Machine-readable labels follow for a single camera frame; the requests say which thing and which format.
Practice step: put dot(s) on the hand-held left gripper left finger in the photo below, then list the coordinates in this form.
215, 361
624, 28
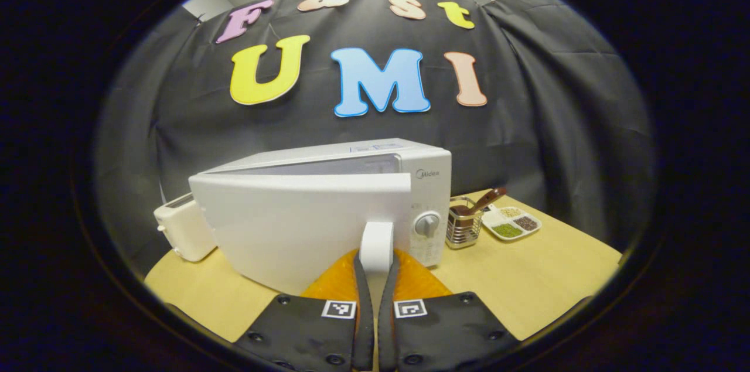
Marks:
364, 325

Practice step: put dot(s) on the white microwave oven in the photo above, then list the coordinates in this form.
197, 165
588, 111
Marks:
293, 225

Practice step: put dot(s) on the brown wooden spoon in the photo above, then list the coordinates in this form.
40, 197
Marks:
489, 197

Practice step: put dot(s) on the white divided grain dish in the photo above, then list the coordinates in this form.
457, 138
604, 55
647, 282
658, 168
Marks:
510, 224

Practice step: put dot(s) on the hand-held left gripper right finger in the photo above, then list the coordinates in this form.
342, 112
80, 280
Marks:
385, 325

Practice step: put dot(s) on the metal utensil holder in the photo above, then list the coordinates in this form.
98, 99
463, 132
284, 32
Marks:
463, 231

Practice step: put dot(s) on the white toaster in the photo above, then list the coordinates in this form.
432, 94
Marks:
184, 231

